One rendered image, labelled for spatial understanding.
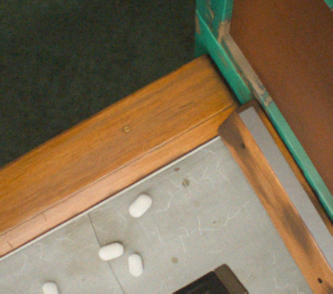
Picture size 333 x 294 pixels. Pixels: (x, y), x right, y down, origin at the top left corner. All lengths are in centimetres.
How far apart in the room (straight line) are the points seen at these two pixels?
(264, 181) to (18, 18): 121
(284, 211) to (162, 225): 19
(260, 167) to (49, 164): 31
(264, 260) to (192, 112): 24
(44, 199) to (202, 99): 28
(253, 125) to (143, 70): 97
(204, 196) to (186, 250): 8
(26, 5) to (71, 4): 14
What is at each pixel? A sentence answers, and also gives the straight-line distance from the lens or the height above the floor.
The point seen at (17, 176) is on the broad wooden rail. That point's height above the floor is 76.
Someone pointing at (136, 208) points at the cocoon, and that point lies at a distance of 90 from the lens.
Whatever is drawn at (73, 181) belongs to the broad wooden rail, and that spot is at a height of 76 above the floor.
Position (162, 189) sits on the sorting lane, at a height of 74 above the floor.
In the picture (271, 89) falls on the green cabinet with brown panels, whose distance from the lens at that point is 80.
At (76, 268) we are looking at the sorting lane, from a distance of 93.
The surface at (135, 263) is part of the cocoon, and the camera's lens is 90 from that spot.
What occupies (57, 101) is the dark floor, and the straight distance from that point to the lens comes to 177.
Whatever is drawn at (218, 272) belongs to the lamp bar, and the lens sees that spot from 59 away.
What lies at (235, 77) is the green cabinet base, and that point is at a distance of 88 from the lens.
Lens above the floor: 165
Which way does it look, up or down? 75 degrees down
